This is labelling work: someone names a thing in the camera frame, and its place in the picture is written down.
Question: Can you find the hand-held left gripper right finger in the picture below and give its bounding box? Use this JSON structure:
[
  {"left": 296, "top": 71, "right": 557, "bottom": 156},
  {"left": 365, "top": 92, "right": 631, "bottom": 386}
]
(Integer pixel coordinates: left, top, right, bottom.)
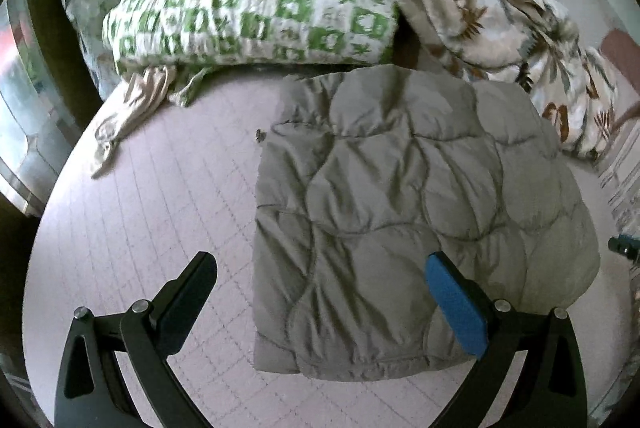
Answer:
[{"left": 424, "top": 251, "right": 589, "bottom": 428}]

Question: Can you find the striped bed sheet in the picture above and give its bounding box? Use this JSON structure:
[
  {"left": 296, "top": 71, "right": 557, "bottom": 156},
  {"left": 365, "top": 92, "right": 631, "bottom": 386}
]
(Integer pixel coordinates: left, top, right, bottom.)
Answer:
[{"left": 594, "top": 143, "right": 640, "bottom": 236}]

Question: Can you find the beige crumpled cloth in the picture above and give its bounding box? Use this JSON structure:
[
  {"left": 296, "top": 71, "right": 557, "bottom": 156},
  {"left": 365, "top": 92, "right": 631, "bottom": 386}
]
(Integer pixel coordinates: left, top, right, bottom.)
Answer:
[{"left": 90, "top": 65, "right": 212, "bottom": 180}]

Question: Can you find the floral fleece blanket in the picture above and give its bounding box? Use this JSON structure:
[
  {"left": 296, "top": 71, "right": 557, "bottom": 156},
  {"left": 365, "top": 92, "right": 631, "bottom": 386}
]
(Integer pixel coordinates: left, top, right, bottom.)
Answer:
[{"left": 225, "top": 0, "right": 621, "bottom": 165}]

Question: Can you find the pink bed headboard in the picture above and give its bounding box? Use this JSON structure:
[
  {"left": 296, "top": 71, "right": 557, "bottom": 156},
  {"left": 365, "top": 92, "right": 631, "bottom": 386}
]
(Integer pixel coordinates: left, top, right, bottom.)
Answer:
[{"left": 599, "top": 27, "right": 640, "bottom": 131}]

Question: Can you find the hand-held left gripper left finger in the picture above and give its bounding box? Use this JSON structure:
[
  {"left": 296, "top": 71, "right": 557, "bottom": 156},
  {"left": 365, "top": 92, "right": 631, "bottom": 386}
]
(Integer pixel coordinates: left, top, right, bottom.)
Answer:
[{"left": 52, "top": 251, "right": 219, "bottom": 428}]

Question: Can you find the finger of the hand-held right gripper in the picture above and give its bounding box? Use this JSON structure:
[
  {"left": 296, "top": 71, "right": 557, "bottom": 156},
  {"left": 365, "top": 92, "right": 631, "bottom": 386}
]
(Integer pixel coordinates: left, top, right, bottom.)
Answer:
[{"left": 607, "top": 232, "right": 640, "bottom": 270}]

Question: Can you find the grey quilted jacket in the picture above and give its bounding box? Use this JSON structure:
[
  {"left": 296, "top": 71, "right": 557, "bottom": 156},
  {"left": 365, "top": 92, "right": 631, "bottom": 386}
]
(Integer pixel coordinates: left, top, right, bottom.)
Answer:
[{"left": 252, "top": 64, "right": 601, "bottom": 381}]

